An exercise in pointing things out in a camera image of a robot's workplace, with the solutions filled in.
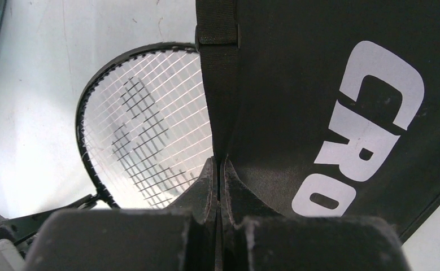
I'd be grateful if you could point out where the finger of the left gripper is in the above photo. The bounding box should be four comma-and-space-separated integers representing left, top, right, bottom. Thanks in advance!
0, 194, 98, 245

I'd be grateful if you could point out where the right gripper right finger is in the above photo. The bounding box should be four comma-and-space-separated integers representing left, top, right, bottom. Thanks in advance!
220, 159, 279, 270

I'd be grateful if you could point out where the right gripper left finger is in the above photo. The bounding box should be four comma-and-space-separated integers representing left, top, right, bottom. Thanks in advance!
168, 158, 218, 270

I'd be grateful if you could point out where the black racket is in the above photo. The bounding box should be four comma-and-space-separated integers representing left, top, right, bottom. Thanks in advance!
75, 42, 214, 209

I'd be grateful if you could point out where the black racket bag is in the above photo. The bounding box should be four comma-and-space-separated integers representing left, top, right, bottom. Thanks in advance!
195, 1, 440, 241

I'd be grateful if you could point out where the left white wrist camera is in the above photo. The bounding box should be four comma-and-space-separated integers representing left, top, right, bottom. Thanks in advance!
0, 239, 25, 271

